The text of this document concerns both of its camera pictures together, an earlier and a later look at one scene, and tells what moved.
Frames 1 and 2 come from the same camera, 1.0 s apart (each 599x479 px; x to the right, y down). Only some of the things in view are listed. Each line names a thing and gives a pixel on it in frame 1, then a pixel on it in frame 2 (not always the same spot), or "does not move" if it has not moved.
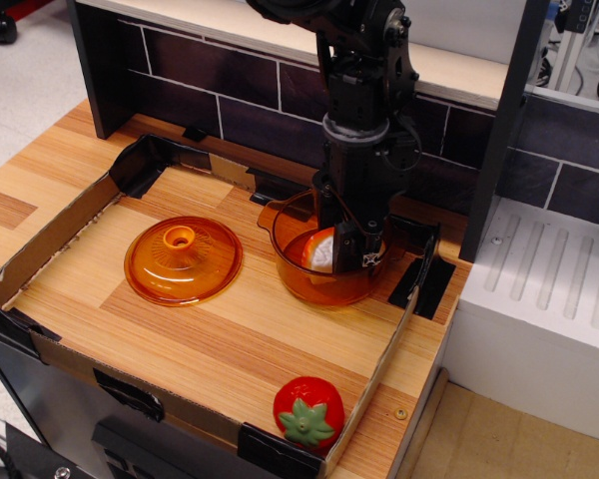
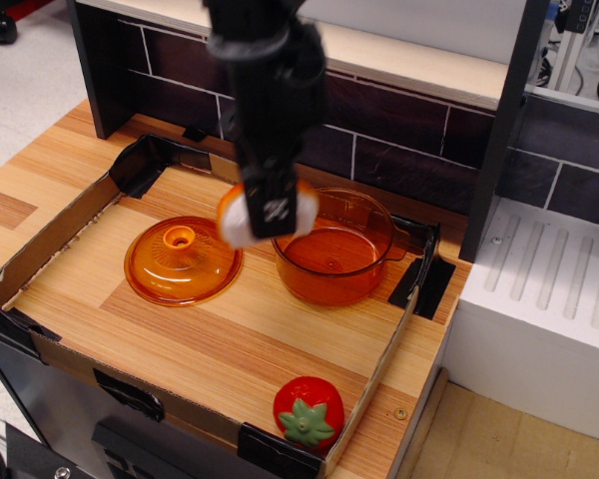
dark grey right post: [502, 125] does not move
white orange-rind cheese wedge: [318, 251] → [234, 223]
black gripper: [364, 158] → [279, 93]
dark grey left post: [99, 49] does not move
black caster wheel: [3, 29] does not move
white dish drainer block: [537, 325] does not move
